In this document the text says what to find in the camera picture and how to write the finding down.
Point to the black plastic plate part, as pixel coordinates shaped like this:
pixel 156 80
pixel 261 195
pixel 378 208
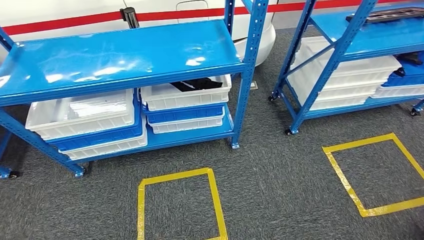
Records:
pixel 357 18

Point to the red barrier belt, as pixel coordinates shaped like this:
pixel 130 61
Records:
pixel 66 23

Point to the white plastic crate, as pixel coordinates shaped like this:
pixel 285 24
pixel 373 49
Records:
pixel 82 119
pixel 351 86
pixel 364 69
pixel 185 126
pixel 185 99
pixel 341 102
pixel 397 91
pixel 109 149

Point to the grey floor outlet plate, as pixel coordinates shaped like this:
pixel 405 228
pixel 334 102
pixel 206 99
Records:
pixel 253 85

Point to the black plastic piece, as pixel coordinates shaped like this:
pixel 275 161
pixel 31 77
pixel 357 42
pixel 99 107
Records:
pixel 410 59
pixel 198 84

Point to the blue metal shelf rack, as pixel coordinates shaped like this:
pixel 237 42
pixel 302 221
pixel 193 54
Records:
pixel 116 56
pixel 5 170
pixel 381 36

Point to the white car body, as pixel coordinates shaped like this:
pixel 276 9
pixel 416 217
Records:
pixel 49 10

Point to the black stanchion post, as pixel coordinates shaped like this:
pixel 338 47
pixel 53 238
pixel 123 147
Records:
pixel 130 18

